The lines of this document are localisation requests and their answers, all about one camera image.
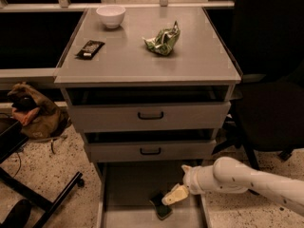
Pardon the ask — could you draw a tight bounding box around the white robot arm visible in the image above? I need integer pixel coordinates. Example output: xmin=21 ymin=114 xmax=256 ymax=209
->
xmin=161 ymin=157 xmax=304 ymax=216

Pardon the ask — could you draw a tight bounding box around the brown backpack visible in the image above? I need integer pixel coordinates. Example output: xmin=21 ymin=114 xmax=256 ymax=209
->
xmin=8 ymin=83 xmax=70 ymax=140

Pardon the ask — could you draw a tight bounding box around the top grey drawer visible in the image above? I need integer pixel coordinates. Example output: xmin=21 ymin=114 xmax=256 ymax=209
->
xmin=66 ymin=85 xmax=236 ymax=133

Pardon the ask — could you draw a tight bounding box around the green crumpled chip bag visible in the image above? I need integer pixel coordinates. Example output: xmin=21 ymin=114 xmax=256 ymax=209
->
xmin=143 ymin=22 xmax=181 ymax=56

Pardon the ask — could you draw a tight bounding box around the black middle drawer handle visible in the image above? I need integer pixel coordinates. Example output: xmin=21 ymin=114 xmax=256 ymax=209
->
xmin=140 ymin=148 xmax=162 ymax=156

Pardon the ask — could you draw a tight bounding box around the black shoe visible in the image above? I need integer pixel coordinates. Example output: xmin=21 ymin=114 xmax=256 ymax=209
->
xmin=0 ymin=199 xmax=31 ymax=228

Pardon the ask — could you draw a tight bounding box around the grey drawer cabinet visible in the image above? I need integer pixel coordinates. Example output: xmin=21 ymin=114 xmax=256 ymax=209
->
xmin=53 ymin=6 xmax=243 ymax=181

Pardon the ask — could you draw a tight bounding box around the black top drawer handle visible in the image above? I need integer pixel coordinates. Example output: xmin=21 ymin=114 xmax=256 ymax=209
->
xmin=137 ymin=111 xmax=164 ymax=121

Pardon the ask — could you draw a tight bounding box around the black office chair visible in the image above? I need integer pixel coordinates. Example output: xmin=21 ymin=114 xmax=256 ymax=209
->
xmin=213 ymin=0 xmax=304 ymax=169

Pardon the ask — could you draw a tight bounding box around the black drawer handle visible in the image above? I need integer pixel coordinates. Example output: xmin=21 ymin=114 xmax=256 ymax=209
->
xmin=137 ymin=111 xmax=164 ymax=121
xmin=140 ymin=148 xmax=162 ymax=156

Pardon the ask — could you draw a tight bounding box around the black stand base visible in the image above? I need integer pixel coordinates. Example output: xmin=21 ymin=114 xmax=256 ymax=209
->
xmin=0 ymin=117 xmax=86 ymax=228

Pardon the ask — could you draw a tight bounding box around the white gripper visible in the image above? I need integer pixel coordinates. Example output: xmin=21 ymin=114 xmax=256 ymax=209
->
xmin=161 ymin=164 xmax=208 ymax=206

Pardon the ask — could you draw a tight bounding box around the black snack bar wrapper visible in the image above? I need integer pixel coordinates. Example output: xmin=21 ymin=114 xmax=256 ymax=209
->
xmin=76 ymin=40 xmax=105 ymax=60

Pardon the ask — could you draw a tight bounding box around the white ceramic bowl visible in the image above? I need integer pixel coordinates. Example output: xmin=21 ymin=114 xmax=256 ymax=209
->
xmin=96 ymin=5 xmax=126 ymax=29

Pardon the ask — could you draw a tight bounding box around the grey drawer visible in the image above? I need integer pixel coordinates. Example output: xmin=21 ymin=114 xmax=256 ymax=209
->
xmin=97 ymin=161 xmax=211 ymax=228
xmin=66 ymin=85 xmax=236 ymax=133
xmin=84 ymin=129 xmax=216 ymax=162

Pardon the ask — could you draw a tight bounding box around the middle grey drawer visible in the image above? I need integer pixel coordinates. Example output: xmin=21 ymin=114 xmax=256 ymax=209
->
xmin=84 ymin=129 xmax=216 ymax=162

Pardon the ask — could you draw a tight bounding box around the green yellow sponge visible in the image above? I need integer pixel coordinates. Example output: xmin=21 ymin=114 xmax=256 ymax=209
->
xmin=149 ymin=192 xmax=172 ymax=220

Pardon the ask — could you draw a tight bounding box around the bottom grey drawer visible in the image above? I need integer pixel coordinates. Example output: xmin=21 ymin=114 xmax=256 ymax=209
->
xmin=97 ymin=161 xmax=211 ymax=228

